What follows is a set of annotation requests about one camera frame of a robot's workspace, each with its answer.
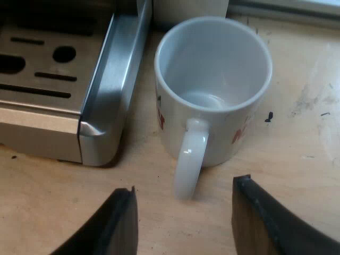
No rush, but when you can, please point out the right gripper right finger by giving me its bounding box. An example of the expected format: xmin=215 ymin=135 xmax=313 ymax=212
xmin=231 ymin=174 xmax=340 ymax=255

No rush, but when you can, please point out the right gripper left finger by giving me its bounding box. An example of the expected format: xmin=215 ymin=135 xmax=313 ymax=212
xmin=50 ymin=185 xmax=139 ymax=255

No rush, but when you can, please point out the white mug with red print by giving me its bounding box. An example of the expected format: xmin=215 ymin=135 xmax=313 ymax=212
xmin=154 ymin=15 xmax=273 ymax=200

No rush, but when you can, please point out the steel espresso machine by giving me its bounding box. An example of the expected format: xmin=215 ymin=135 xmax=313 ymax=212
xmin=0 ymin=0 xmax=152 ymax=167

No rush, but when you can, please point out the aluminium rail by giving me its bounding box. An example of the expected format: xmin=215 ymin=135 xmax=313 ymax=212
xmin=227 ymin=0 xmax=340 ymax=21

